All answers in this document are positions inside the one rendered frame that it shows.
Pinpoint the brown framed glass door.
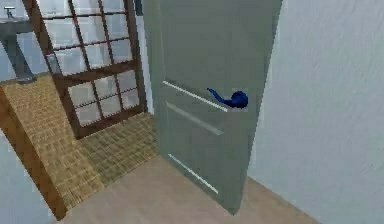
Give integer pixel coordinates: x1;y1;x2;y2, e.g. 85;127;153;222
21;0;149;140

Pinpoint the grey-green room door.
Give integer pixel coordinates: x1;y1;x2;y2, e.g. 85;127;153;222
142;0;284;216

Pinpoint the dark blue door handle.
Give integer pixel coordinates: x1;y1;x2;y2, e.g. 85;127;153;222
206;87;249;110

